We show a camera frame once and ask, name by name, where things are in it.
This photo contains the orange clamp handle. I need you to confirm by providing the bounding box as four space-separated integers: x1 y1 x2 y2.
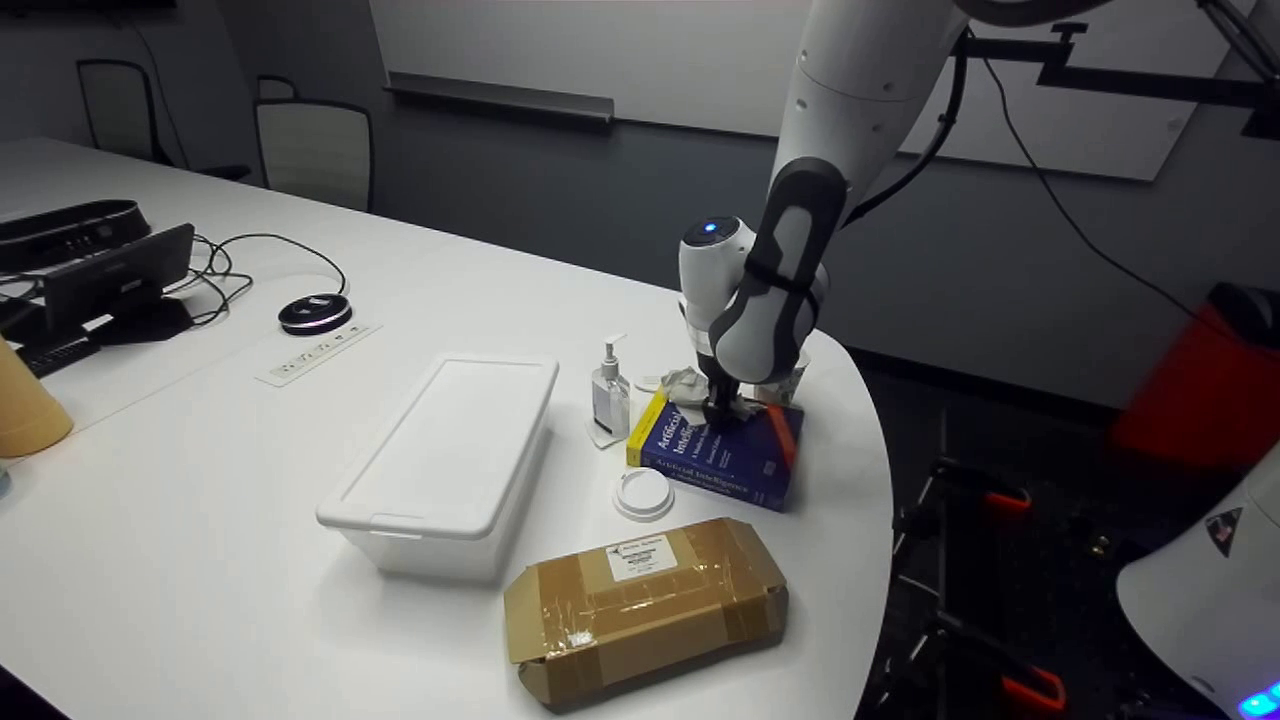
984 481 1036 520
996 665 1071 715

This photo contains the grey whiteboard tray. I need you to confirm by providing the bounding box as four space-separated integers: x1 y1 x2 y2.
384 73 620 128

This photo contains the grey mesh office chair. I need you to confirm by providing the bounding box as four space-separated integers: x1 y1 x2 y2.
78 57 171 166
258 98 379 214
258 73 306 111

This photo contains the white lidded plastic box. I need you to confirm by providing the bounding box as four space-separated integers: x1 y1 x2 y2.
317 351 564 589

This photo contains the white plastic cup lid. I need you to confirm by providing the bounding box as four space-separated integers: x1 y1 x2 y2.
614 469 679 524

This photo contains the red bin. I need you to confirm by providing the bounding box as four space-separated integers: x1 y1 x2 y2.
1111 285 1280 478

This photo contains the black computer mouse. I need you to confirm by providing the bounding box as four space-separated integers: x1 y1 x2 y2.
277 290 356 340

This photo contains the brown cardboard box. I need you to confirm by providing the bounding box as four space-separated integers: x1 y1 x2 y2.
501 517 794 715

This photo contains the black table cable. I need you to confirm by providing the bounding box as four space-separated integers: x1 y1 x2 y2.
171 229 356 326

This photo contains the black robot cart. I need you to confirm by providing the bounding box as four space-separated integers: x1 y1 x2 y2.
866 413 1206 720

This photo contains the black speaker bar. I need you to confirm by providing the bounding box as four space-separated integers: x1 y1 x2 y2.
0 195 158 277

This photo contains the black tablet conference device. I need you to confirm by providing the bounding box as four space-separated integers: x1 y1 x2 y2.
0 222 199 377

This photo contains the white paper tissue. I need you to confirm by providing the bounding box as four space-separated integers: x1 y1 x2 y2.
666 395 716 434

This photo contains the black camera boom pole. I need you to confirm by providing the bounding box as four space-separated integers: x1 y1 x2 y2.
952 20 1280 138

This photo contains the white wall whiteboard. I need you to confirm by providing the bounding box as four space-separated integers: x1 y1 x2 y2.
370 0 1253 186

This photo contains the white paper label strip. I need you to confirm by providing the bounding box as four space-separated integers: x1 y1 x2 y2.
258 318 384 394

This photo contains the small clear spray bottle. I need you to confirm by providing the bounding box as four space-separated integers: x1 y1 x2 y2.
589 340 635 451

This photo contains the thin black hanging cable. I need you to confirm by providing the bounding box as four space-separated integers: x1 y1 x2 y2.
977 57 1206 326

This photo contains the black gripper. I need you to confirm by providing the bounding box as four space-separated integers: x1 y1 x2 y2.
692 356 749 434

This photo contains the blue hardcover book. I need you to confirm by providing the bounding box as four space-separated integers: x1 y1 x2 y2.
623 388 807 517

